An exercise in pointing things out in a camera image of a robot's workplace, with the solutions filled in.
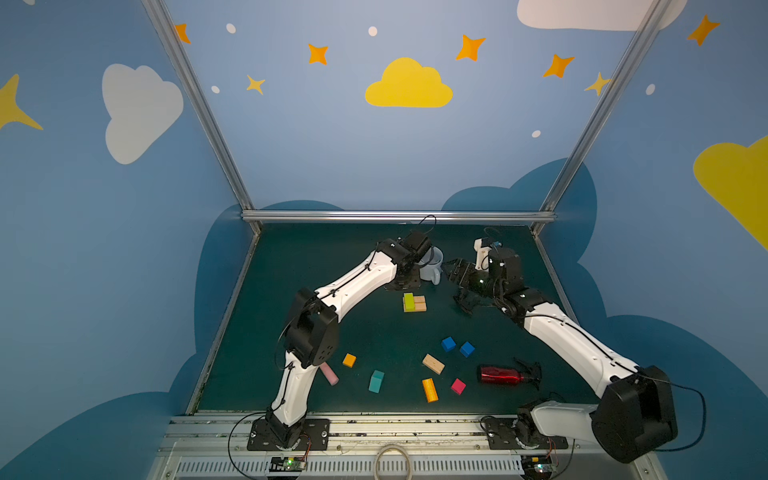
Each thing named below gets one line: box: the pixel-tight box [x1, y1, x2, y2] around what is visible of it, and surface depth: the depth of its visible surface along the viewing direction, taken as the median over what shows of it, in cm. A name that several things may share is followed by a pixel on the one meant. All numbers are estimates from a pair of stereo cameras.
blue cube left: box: [441, 336, 457, 352], surface depth 90 cm
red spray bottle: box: [479, 362, 541, 390], surface depth 83 cm
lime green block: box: [403, 292, 415, 312], surface depth 100 cm
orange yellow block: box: [422, 378, 439, 403], surface depth 83 cm
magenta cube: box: [451, 378, 467, 395], surface depth 83 cm
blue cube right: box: [459, 341, 476, 358], surface depth 89 cm
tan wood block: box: [422, 354, 446, 375], surface depth 88 cm
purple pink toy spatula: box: [320, 362, 339, 386], surface depth 84 cm
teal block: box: [368, 370, 385, 394], surface depth 84 cm
